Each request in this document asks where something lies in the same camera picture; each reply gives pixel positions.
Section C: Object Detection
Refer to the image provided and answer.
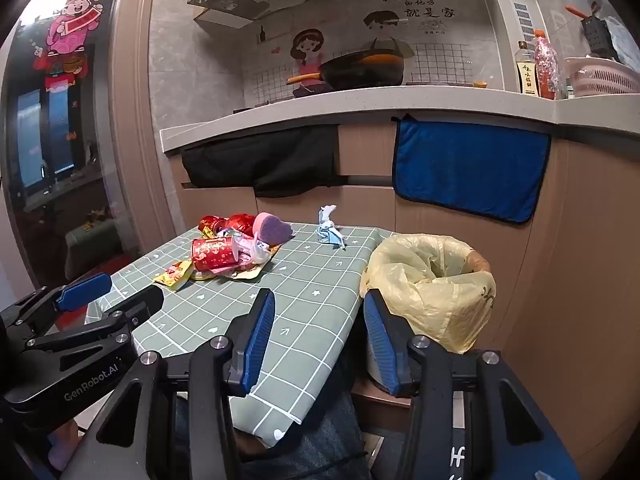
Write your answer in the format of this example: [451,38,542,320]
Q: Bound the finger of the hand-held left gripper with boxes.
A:
[25,286,166,356]
[0,272,113,343]

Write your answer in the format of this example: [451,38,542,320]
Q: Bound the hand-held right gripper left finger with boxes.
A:
[60,287,277,480]

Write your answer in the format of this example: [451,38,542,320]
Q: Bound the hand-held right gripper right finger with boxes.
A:
[362,290,583,480]

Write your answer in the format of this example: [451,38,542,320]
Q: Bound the yellow snack packet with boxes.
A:
[152,260,195,291]

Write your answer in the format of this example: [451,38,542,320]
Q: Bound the trash can with yellow bag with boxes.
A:
[360,232,498,398]

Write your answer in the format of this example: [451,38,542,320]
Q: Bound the red paper cup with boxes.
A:
[191,236,240,273]

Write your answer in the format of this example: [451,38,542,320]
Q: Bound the pink cartoon tissue pack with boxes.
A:
[235,235,273,266]

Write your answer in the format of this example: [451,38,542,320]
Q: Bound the purple heart sponge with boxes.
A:
[252,212,294,245]

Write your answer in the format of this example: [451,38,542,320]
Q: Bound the blue face mask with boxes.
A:
[315,204,347,250]

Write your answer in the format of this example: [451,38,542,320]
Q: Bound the orange snack wrapper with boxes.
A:
[192,260,273,281]

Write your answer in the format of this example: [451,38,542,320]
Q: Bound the green checked tablecloth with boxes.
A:
[85,222,393,448]

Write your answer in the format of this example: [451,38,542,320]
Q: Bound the person's jeans leg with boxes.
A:
[172,350,373,480]

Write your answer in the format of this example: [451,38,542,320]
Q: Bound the black cloth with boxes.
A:
[180,125,348,198]

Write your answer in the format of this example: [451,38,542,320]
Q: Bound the blue towel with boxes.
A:
[392,115,553,226]

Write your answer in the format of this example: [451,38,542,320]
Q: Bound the cartoon figure door sticker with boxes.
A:
[32,0,126,91]

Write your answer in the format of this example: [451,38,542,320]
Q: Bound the black wok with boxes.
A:
[286,50,406,92]

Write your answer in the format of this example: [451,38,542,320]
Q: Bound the dark sauce bottle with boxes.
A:
[515,40,541,96]

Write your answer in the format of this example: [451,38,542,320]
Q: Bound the red plastic bottle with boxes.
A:
[532,29,560,101]

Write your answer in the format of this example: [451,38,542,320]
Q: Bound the pink dish rack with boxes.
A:
[564,56,640,98]

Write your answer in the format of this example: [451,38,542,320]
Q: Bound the metal box grater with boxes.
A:
[580,12,623,63]

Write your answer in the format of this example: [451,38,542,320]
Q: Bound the cartoon couple wall sticker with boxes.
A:
[270,0,456,98]

